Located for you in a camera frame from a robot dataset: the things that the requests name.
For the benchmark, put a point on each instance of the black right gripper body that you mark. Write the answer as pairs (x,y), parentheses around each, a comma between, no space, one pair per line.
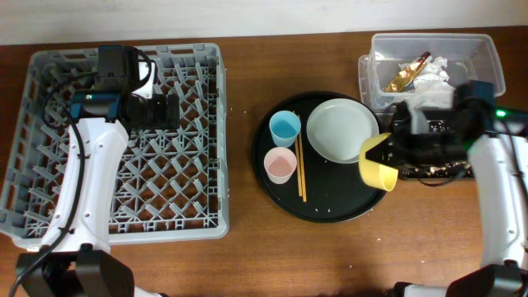
(434,147)

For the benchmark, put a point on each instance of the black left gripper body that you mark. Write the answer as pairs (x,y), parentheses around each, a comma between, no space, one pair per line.
(155,112)

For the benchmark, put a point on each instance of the yellow plastic bowl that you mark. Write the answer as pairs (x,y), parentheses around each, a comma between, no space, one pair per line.
(375,174)

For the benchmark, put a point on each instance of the light blue plastic cup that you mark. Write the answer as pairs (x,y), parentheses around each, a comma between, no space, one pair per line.
(284,127)

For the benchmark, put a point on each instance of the pink plastic cup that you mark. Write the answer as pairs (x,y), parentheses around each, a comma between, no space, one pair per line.
(280,163)

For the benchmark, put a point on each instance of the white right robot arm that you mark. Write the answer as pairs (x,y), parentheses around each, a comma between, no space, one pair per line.
(493,141)

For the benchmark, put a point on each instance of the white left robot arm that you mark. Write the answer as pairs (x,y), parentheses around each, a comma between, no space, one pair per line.
(74,257)

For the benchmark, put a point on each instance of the grey plastic dishwasher rack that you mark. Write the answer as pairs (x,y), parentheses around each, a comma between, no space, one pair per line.
(171,185)

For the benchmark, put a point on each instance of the clear plastic waste bin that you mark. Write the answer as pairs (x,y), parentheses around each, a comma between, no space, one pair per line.
(470,57)

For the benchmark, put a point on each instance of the crumpled white tissue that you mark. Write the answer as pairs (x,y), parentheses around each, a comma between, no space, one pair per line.
(430,89)

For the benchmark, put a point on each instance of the black rectangular tray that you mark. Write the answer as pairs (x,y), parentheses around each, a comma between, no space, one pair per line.
(438,121)

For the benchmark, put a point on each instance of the grey round plate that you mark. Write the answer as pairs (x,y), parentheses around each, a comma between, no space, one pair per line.
(337,128)

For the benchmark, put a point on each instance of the gold foil wrapper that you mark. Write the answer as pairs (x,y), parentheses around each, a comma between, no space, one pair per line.
(406,75)

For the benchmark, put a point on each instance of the round black tray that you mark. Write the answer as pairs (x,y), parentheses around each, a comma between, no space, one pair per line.
(335,192)

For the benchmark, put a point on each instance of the left wooden chopstick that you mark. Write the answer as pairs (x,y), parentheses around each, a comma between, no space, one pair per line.
(298,172)

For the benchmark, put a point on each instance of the wooden chopstick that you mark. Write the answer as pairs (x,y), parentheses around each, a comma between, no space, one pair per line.
(298,172)
(301,158)

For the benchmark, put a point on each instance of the right wooden chopstick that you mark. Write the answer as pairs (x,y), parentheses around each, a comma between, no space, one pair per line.
(301,158)

